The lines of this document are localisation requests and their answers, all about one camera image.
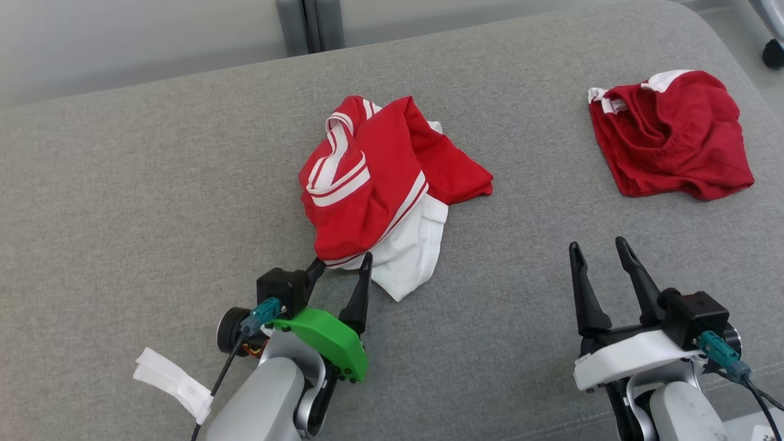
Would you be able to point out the white tape tag crumpled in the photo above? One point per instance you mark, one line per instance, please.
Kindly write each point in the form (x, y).
(171, 380)

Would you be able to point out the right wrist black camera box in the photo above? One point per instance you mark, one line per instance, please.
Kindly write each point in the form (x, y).
(698, 315)

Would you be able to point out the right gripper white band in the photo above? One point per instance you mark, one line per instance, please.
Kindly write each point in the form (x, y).
(625, 361)

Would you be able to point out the red shorts white side stripe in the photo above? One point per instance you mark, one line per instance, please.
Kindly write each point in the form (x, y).
(674, 141)

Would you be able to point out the red jersey white sleeves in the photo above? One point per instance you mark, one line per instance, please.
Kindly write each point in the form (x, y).
(367, 184)

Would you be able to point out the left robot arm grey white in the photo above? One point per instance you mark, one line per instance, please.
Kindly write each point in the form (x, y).
(263, 398)

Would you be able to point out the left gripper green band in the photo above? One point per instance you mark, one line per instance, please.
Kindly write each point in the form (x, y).
(331, 340)

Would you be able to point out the grey partition post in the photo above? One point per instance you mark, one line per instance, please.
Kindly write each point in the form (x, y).
(309, 24)

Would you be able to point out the grey fabric sofa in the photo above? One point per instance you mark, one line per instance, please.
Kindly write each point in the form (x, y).
(122, 214)

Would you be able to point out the office chair base with caster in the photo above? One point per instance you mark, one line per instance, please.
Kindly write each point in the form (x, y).
(773, 55)

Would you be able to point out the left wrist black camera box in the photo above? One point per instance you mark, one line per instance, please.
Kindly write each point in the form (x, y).
(282, 288)

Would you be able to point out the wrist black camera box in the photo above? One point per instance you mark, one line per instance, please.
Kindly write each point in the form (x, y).
(282, 288)
(698, 315)

